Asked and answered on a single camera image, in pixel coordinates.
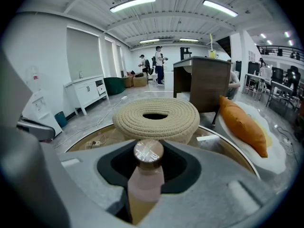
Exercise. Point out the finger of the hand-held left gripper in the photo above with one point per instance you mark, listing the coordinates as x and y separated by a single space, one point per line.
38 128

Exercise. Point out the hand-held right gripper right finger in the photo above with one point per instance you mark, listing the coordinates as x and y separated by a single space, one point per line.
213 186

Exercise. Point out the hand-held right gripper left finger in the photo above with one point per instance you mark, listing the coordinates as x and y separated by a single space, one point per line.
83 174

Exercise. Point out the bottle with wooden cap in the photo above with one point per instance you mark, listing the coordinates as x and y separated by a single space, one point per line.
148 151

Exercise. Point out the white water dispenser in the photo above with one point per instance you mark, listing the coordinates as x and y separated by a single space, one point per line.
40 103

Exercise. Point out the teal waste bin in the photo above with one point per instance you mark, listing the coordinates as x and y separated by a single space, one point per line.
61 119

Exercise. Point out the white power strip with plugs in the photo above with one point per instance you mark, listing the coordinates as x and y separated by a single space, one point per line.
93 144

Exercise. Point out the round wooden side table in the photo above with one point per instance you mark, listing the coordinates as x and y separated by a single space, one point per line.
213 148

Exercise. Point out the white sink cabinet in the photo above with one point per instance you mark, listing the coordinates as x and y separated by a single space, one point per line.
85 91

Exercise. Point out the white egg-shaped floor cushion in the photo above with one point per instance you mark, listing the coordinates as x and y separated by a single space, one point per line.
273 155

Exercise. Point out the chrome faucet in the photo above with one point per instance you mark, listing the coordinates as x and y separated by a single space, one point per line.
80 74

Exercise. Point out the orange cushion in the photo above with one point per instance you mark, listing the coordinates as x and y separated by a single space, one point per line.
244 125

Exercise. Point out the wide grey window blind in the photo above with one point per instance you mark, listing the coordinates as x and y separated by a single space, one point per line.
83 53

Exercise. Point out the dark green round armchair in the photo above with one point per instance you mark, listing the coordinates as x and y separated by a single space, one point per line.
115 85

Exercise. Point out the narrow grey window blind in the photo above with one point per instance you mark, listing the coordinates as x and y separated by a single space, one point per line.
109 58

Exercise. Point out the brown cardboard box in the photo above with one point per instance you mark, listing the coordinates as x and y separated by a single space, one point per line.
139 80
128 82

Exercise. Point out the dark brown desk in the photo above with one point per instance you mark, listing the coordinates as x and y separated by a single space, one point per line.
206 84

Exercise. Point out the red armchair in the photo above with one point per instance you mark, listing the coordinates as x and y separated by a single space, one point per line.
130 73

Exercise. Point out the white rectangular block table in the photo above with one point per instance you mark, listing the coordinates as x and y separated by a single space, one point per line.
169 81

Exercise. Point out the black-framed white-top table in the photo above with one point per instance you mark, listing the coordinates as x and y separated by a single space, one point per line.
282 87

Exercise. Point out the black office chair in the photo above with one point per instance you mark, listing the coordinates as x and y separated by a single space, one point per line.
277 73

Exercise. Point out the yellow mug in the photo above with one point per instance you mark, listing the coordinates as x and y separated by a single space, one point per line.
212 54

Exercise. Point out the black faucet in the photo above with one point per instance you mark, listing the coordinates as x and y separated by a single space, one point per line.
185 52

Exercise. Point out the dark staircase underside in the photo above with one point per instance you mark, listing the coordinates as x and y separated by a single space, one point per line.
224 45

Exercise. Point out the long ceiling light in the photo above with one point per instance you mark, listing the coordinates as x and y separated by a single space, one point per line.
189 39
219 7
149 40
133 3

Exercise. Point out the yellow toothbrush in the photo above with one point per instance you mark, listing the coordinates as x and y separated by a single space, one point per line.
211 41

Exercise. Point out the black mezzanine railing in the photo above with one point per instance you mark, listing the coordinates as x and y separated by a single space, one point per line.
282 52

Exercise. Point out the white framed wall picture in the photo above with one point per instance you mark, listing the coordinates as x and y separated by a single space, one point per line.
251 55

